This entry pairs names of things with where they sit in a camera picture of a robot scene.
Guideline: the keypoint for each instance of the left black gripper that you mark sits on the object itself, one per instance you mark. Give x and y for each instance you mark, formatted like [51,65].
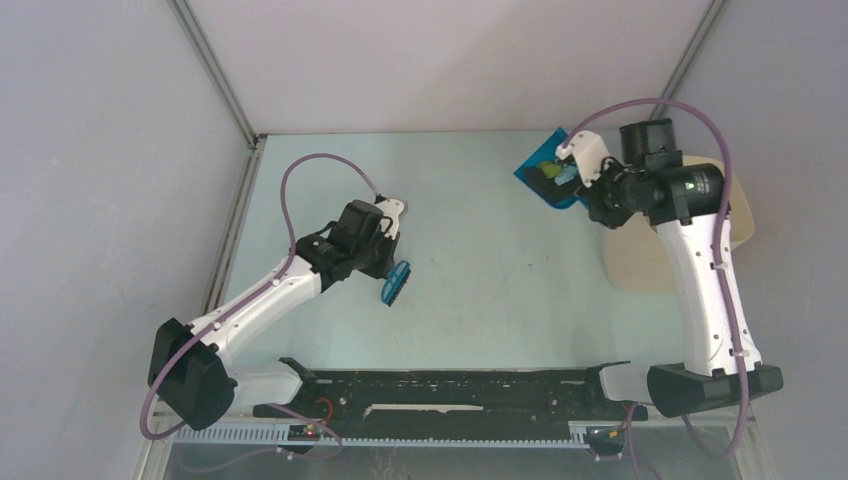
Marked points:
[387,262]

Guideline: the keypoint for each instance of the green paper scrap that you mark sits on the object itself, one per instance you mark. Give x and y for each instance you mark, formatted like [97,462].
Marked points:
[550,169]

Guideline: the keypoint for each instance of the long black paper scrap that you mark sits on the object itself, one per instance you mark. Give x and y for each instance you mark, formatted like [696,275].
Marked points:
[547,188]

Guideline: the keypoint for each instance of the aluminium frame post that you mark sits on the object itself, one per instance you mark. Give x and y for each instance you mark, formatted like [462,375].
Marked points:
[197,38]
[704,29]

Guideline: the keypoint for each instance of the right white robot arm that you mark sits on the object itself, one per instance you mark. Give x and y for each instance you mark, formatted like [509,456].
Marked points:
[688,206]

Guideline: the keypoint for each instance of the teal paper scrap left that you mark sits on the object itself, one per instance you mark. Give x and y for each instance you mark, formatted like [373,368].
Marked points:
[568,176]

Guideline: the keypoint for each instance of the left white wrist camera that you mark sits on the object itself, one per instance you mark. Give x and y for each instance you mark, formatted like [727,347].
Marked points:
[392,211]

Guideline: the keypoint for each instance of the cream waste bin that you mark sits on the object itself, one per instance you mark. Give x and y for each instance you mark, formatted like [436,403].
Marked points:
[635,260]

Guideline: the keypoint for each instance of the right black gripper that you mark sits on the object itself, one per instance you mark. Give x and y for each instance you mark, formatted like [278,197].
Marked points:
[591,194]

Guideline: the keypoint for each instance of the blue hand brush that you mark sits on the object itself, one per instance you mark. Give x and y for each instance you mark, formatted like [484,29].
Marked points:
[394,282]

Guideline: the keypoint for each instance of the right aluminium frame post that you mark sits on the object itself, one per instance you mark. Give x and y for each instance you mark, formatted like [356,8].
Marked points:
[704,29]

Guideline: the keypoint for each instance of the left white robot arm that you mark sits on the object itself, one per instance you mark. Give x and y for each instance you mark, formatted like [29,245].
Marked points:
[192,366]

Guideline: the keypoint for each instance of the blue dustpan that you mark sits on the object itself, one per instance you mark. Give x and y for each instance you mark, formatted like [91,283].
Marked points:
[546,152]

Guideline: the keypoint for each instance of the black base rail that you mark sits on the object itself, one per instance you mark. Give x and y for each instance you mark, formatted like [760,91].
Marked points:
[458,406]

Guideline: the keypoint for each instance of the left aluminium frame post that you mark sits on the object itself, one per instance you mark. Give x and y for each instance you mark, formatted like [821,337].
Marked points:
[197,38]

